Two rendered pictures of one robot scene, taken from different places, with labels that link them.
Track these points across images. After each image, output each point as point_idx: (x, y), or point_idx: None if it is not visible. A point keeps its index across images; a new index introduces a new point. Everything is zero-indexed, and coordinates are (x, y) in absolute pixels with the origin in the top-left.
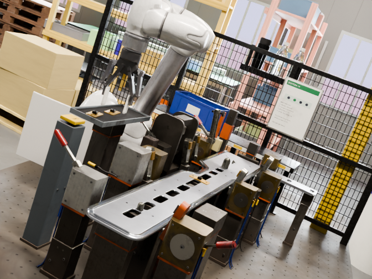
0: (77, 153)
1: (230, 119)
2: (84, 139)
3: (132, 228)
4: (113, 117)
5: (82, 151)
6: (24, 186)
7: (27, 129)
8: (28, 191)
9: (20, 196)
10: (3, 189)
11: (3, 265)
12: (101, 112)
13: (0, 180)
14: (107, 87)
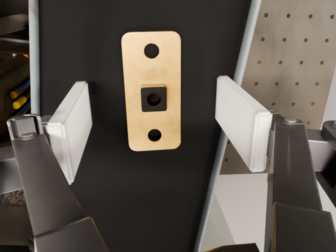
0: (246, 204)
1: None
2: (253, 229)
3: None
4: (104, 10)
5: (240, 210)
6: (271, 67)
7: None
8: (257, 56)
9: (258, 23)
10: (293, 23)
11: None
12: (185, 4)
13: (311, 50)
14: (265, 119)
